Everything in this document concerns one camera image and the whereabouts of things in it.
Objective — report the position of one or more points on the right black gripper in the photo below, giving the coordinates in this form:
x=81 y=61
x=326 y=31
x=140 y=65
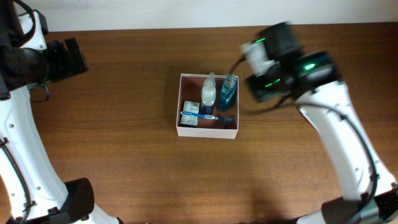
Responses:
x=255 y=85

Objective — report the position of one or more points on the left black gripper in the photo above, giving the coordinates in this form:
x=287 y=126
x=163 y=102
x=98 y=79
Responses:
x=57 y=50

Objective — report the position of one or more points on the teal mouthwash bottle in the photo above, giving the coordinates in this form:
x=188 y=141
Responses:
x=228 y=92

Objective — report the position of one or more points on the clear purple spray bottle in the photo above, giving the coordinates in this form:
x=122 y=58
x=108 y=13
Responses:
x=208 y=94

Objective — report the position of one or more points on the blue white toothbrush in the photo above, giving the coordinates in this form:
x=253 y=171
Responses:
x=208 y=116

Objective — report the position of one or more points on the green white soap box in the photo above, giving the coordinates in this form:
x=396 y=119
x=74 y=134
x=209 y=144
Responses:
x=190 y=120

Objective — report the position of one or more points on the white teal toothpaste tube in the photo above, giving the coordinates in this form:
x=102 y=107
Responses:
x=305 y=114

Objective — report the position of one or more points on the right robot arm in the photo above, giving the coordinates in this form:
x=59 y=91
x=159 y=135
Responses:
x=313 y=84

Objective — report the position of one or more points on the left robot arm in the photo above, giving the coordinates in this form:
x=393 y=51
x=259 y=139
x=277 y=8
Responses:
x=36 y=192

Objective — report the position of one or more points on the white open cardboard box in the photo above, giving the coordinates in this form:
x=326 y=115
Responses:
x=190 y=90

